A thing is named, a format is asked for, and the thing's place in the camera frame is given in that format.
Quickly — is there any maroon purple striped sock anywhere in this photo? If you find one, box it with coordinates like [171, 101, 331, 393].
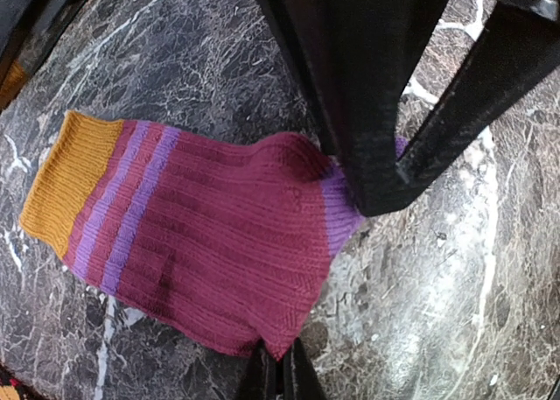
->
[18, 110, 410, 361]

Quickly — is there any black orange argyle sock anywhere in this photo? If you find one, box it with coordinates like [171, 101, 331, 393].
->
[0, 368, 32, 400]

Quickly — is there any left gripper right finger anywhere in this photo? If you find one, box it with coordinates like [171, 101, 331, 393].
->
[282, 339, 326, 400]

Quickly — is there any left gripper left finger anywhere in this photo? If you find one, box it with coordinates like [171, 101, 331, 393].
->
[235, 342, 277, 400]

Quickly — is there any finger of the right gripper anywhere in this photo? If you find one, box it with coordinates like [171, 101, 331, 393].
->
[256, 0, 449, 216]
[395, 4, 559, 186]

